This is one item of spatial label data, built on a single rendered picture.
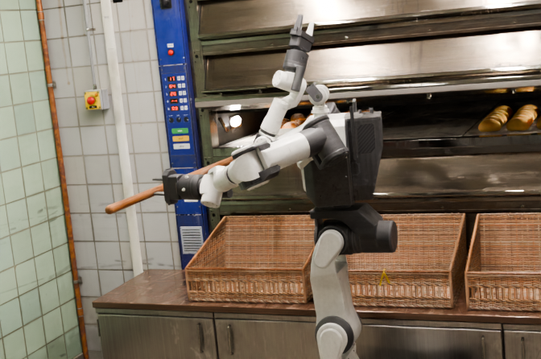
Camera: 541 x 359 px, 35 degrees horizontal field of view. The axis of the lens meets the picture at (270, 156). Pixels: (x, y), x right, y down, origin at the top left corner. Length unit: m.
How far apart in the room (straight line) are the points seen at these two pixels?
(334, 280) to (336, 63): 1.20
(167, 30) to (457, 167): 1.51
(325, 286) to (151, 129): 1.56
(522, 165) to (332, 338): 1.21
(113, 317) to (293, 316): 0.87
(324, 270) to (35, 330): 1.91
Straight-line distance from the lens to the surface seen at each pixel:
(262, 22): 3.94
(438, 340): 3.42
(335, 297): 3.05
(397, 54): 3.78
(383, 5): 3.77
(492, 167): 3.76
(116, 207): 2.83
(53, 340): 4.59
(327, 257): 2.98
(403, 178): 3.83
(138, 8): 4.24
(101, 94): 4.31
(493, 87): 3.55
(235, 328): 3.68
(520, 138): 3.72
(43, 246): 4.48
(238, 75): 4.01
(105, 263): 4.57
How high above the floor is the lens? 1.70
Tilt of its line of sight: 8 degrees down
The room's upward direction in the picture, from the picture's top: 6 degrees counter-clockwise
